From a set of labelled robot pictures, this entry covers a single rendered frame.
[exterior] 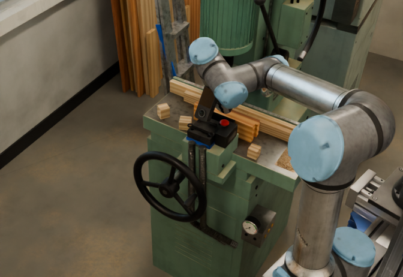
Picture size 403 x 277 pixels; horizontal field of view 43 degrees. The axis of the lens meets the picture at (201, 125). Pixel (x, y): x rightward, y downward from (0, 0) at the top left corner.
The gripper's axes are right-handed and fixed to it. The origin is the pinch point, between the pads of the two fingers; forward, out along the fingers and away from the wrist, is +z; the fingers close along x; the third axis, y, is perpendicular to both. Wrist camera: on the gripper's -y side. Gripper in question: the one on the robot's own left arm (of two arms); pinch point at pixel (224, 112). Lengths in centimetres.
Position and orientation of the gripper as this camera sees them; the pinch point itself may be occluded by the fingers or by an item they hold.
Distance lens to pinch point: 161.2
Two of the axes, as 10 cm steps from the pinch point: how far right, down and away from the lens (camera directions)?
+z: 2.3, 4.0, 8.9
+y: 4.6, -8.5, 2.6
